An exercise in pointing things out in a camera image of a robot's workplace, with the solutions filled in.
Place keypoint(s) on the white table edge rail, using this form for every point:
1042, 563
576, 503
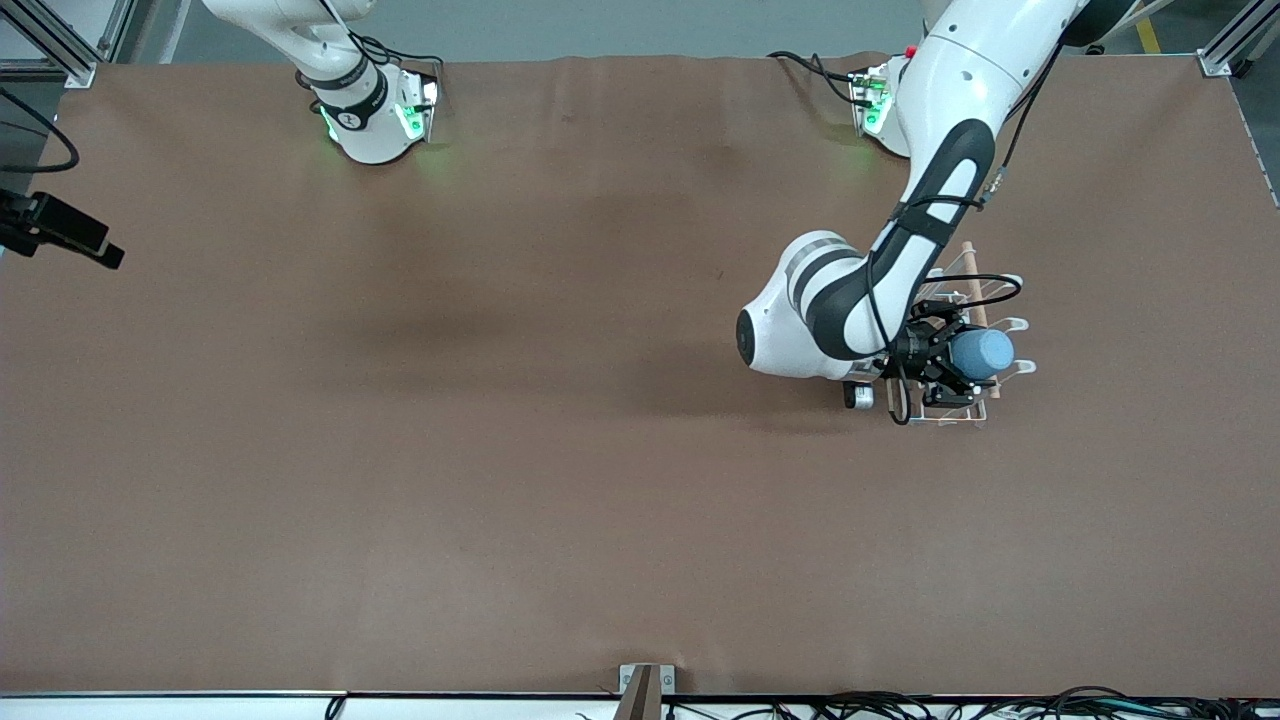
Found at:
150, 708

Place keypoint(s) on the brown mount post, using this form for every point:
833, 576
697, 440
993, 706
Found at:
642, 700

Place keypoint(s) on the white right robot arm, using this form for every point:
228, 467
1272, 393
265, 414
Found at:
365, 135

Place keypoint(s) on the brown table cover sheet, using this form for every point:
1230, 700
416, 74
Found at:
500, 500

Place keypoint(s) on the aluminium frame profile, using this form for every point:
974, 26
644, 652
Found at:
1218, 62
80, 75

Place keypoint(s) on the white stand leg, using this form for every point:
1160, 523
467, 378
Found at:
1097, 47

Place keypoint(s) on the blue plastic cup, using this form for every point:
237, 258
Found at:
985, 353

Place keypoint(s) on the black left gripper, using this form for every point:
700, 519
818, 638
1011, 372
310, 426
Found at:
913, 349

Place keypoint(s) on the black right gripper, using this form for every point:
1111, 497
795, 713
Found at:
11, 220

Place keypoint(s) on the grey metal mount bracket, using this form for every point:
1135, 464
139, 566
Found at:
668, 680

